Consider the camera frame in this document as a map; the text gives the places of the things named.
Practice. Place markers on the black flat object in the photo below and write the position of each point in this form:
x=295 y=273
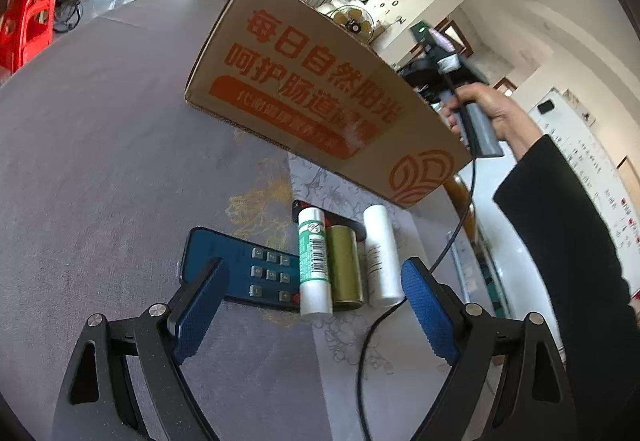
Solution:
x=336 y=220

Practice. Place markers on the green and white tube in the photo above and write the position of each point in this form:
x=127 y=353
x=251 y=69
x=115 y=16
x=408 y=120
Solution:
x=315 y=271

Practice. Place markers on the beige table fan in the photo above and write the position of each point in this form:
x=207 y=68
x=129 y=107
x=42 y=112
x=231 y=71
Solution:
x=352 y=23

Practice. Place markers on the gold metal cylinder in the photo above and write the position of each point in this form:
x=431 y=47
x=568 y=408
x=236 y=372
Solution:
x=345 y=271

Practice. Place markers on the person's right hand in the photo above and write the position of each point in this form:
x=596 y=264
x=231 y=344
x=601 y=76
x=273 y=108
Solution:
x=510 y=121

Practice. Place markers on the person's right forearm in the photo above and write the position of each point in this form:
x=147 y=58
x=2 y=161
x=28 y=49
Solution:
x=560 y=231

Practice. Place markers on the black remote control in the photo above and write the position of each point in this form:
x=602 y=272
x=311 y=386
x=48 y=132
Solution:
x=250 y=266

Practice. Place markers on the red plastic stool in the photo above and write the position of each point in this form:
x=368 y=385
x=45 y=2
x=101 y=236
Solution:
x=30 y=21

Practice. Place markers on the grey cloth-covered desktop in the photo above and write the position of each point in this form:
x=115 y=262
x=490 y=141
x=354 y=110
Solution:
x=100 y=146

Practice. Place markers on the printed cardboard box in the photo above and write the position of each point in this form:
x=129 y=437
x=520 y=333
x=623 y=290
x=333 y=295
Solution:
x=300 y=96

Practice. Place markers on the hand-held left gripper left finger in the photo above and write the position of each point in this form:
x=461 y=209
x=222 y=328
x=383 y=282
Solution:
x=200 y=316

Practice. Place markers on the white plastic bottle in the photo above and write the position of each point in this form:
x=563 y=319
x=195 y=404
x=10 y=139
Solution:
x=380 y=261

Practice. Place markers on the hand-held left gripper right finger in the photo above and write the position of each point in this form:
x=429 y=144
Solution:
x=430 y=316

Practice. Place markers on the white board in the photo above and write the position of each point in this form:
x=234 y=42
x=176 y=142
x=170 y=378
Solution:
x=590 y=161

